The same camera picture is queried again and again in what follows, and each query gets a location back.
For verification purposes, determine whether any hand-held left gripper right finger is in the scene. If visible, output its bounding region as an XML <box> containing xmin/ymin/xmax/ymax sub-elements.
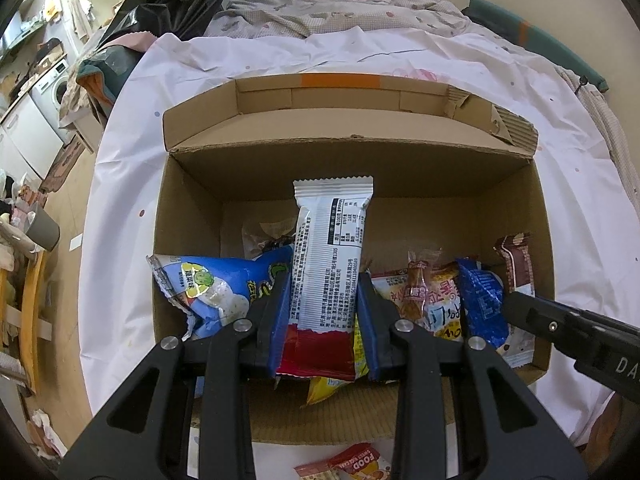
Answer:
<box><xmin>356</xmin><ymin>275</ymin><xmax>588</xmax><ymax>480</ymax></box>

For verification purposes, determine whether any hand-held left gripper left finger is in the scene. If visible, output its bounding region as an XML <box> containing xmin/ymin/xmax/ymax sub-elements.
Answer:
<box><xmin>59</xmin><ymin>272</ymin><xmax>293</xmax><ymax>480</ymax></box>

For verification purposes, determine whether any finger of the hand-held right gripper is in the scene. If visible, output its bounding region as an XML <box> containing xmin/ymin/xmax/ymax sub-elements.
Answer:
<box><xmin>501</xmin><ymin>290</ymin><xmax>578</xmax><ymax>358</ymax></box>

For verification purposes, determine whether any small white snack packet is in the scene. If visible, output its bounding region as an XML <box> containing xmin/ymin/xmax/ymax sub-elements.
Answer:
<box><xmin>499</xmin><ymin>332</ymin><xmax>537</xmax><ymax>369</ymax></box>

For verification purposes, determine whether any brown cream snack packet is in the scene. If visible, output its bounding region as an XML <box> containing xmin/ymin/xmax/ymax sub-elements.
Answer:
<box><xmin>492</xmin><ymin>232</ymin><xmax>537</xmax><ymax>297</ymax></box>

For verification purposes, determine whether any dark blue snack packet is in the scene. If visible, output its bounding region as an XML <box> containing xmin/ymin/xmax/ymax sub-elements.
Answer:
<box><xmin>455</xmin><ymin>257</ymin><xmax>512</xmax><ymax>352</ymax></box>

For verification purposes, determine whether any clear orange sausage packet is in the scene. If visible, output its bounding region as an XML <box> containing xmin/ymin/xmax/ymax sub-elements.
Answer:
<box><xmin>405</xmin><ymin>247</ymin><xmax>444</xmax><ymax>322</ymax></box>

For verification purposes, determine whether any yellow snack packet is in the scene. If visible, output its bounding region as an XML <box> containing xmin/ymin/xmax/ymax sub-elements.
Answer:
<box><xmin>305</xmin><ymin>320</ymin><xmax>370</xmax><ymax>407</ymax></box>

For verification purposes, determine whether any light blue snack packet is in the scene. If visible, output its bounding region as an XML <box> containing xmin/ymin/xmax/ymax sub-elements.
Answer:
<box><xmin>146</xmin><ymin>244</ymin><xmax>295</xmax><ymax>342</ymax></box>

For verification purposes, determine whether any white red snack bar packet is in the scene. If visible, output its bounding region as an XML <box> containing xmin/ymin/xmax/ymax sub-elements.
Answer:
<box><xmin>276</xmin><ymin>175</ymin><xmax>375</xmax><ymax>380</ymax></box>

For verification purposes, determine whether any white red orange snack packet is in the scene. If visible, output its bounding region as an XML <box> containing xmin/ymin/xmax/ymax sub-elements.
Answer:
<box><xmin>371</xmin><ymin>262</ymin><xmax>469</xmax><ymax>344</ymax></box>

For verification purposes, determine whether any brown cardboard box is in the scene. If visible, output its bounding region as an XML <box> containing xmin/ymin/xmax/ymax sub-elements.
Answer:
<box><xmin>150</xmin><ymin>72</ymin><xmax>557</xmax><ymax>447</ymax></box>

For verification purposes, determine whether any yellow wooden chair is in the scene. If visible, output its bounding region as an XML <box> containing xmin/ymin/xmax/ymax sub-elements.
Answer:
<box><xmin>0</xmin><ymin>249</ymin><xmax>52</xmax><ymax>397</ymax></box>

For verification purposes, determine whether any grey bin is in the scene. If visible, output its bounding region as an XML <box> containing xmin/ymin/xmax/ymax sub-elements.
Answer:
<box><xmin>25</xmin><ymin>207</ymin><xmax>61</xmax><ymax>252</ymax></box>

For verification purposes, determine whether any patterned rug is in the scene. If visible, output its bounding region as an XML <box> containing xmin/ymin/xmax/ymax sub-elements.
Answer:
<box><xmin>39</xmin><ymin>134</ymin><xmax>87</xmax><ymax>195</ymax></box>

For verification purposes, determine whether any teal rolled mat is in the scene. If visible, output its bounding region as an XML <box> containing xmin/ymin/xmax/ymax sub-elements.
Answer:
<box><xmin>461</xmin><ymin>0</ymin><xmax>609</xmax><ymax>94</ymax></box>

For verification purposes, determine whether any teal orange cloth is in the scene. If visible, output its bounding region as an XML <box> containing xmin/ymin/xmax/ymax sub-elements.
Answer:
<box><xmin>75</xmin><ymin>54</ymin><xmax>138</xmax><ymax>113</ymax></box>

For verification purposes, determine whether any white cabinet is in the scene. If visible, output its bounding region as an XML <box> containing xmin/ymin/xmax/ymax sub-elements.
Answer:
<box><xmin>0</xmin><ymin>94</ymin><xmax>67</xmax><ymax>188</ymax></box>

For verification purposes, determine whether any floral blanket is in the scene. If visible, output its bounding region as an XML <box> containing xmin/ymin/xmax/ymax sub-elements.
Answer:
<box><xmin>206</xmin><ymin>0</ymin><xmax>472</xmax><ymax>42</ymax></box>

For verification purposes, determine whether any white washing machine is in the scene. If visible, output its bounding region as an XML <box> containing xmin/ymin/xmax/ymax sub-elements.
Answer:
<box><xmin>29</xmin><ymin>59</ymin><xmax>74</xmax><ymax>112</ymax></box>

